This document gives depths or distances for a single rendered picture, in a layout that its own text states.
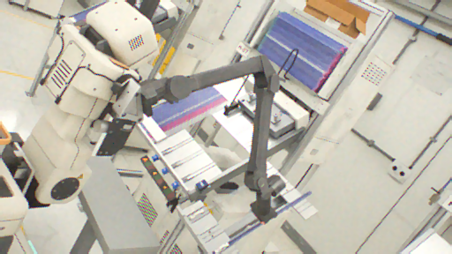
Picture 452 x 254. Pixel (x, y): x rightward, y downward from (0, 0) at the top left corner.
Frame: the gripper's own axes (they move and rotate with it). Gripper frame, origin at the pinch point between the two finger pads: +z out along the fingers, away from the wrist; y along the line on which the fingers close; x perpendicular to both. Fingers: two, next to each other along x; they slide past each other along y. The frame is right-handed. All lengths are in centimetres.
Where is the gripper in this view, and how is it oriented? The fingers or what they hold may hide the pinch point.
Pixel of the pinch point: (263, 221)
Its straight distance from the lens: 165.7
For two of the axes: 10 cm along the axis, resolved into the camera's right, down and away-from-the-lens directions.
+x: -8.3, 4.3, -3.5
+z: 0.6, 7.1, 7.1
